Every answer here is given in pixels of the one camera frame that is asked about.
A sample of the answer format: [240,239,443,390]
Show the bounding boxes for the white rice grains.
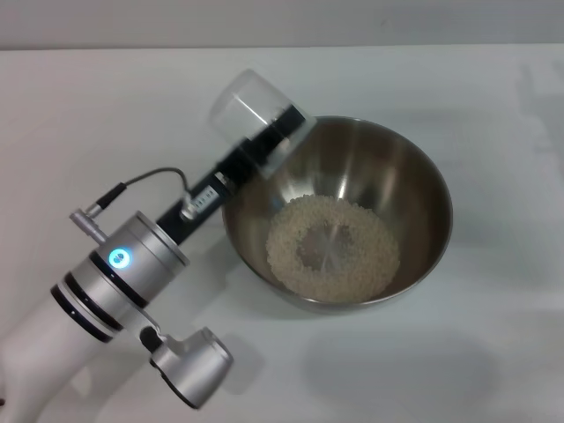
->
[265,195,402,304]

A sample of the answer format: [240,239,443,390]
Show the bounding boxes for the grey left gripper cable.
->
[69,166,198,221]

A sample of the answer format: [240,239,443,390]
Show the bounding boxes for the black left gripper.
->
[156,108,309,247]

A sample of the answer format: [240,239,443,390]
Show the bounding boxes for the clear plastic measuring cup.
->
[206,68,318,180]

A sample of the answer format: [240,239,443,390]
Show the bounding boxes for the stainless steel mixing bowl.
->
[221,115,454,315]

